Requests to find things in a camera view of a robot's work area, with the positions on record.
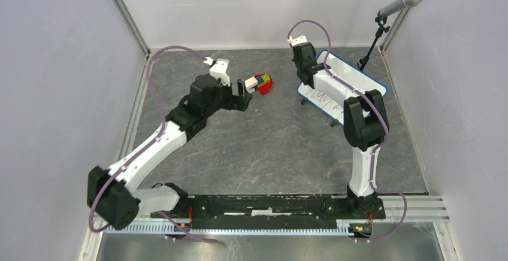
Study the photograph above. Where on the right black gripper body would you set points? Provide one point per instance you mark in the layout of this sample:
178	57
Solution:
299	69

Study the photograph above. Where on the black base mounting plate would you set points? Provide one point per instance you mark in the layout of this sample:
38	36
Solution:
293	211

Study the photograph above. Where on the white red toy block stack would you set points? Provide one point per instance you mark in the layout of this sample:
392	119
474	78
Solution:
260	83

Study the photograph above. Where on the black microphone stand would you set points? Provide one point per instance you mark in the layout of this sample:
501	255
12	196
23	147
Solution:
382	29

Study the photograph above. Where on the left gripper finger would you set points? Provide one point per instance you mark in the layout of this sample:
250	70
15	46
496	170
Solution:
241	87
241	102

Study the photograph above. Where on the blue framed whiteboard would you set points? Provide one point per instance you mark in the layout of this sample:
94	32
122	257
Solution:
335	85

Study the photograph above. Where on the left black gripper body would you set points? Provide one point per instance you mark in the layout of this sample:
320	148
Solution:
224	97

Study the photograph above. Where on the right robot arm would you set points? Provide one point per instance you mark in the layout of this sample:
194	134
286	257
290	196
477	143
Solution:
364	118

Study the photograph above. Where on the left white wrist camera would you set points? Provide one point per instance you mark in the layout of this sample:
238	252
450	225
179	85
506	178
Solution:
218	70

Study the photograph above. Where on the white cable duct rail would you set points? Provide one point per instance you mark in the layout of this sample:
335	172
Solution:
165	227

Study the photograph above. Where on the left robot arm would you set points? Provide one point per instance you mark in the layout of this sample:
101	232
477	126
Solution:
113	193

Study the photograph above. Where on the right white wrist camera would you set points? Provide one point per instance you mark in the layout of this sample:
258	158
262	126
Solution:
297	41

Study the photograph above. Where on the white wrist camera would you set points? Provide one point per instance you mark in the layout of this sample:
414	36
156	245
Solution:
218	70
297	41

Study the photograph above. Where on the grey microphone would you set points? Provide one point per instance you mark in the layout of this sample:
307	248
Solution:
397	6

